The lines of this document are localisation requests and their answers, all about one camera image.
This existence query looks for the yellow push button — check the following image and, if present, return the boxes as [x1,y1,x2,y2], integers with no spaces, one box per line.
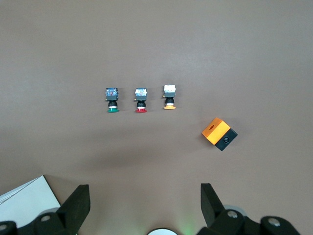
[162,84,177,110]

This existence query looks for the white drawer cabinet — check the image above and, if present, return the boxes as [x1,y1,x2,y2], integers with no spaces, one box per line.
[0,174,62,228]

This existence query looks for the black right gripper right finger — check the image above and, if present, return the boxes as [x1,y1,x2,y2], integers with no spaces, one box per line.
[198,183,245,235]

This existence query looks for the orange black button box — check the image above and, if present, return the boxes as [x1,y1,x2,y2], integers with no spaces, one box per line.
[201,117,238,152]

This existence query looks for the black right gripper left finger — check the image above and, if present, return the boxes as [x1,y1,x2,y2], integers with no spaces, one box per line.
[33,185,90,235]

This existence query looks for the green push button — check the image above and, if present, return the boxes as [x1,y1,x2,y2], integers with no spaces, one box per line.
[105,87,120,114]

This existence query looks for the red push button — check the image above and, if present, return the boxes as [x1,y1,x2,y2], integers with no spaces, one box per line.
[134,87,148,114]

